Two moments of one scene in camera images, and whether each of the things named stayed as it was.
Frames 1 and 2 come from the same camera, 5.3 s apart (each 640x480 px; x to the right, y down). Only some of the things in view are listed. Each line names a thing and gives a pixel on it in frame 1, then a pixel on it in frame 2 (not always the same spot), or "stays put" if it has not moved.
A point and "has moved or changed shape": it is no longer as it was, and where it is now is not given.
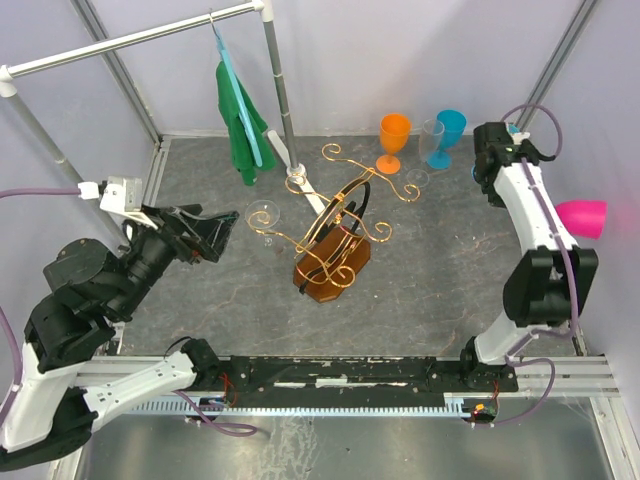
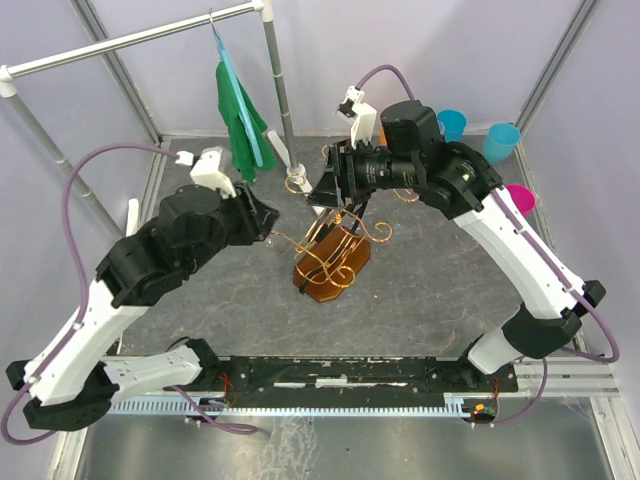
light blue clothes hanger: x=256 y=147 stays put
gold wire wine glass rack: x=338 y=237 stays put
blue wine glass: x=454 y=123 stays put
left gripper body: x=186 y=243 -> x=242 y=219
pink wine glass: x=583 y=218 has moved or changed shape
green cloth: x=240 y=147 stays put
